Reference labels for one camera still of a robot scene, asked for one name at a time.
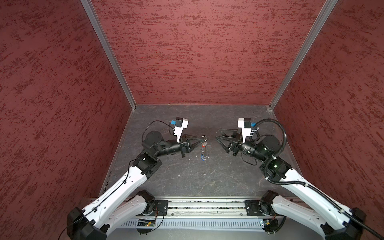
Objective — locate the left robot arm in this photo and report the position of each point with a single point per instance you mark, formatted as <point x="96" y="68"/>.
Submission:
<point x="100" y="218"/>

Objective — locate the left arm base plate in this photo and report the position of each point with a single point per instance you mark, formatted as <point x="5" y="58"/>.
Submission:
<point x="156" y="206"/>

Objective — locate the aluminium mounting rail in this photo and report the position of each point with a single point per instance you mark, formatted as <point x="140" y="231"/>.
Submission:
<point x="211" y="207"/>

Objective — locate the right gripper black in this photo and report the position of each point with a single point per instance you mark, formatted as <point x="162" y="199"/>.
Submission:
<point x="234" y="146"/>

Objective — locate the left circuit board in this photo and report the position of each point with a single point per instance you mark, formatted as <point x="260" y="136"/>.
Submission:
<point x="146" y="223"/>

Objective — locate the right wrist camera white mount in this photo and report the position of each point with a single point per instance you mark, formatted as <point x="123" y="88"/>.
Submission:
<point x="246" y="126"/>

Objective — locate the right aluminium corner post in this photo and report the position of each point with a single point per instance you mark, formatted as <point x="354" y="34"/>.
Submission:
<point x="317" y="26"/>

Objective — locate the white slotted cable duct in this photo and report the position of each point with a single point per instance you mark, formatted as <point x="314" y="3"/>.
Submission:
<point x="201" y="224"/>

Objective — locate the right circuit board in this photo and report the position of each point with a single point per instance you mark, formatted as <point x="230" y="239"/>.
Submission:
<point x="270" y="226"/>

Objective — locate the circuit board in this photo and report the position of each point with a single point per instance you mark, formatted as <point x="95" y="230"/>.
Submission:
<point x="146" y="223"/>
<point x="270" y="226"/>

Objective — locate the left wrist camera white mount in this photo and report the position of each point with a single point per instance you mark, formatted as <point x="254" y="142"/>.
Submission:
<point x="178" y="125"/>

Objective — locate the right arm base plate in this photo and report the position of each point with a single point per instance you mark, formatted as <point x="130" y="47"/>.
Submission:
<point x="257" y="208"/>

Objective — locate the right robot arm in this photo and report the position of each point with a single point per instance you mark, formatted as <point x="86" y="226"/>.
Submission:
<point x="325" y="216"/>

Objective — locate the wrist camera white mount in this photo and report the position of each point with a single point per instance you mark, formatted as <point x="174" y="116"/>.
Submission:
<point x="246" y="126"/>
<point x="178" y="125"/>

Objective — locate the aluminium corner post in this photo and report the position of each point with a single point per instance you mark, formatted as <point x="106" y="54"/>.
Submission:
<point x="97" y="26"/>
<point x="317" y="26"/>

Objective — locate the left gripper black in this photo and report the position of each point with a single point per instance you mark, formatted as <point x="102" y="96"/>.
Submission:
<point x="190" y="146"/>

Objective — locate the left aluminium corner post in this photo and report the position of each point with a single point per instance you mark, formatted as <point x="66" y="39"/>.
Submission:
<point x="97" y="26"/>

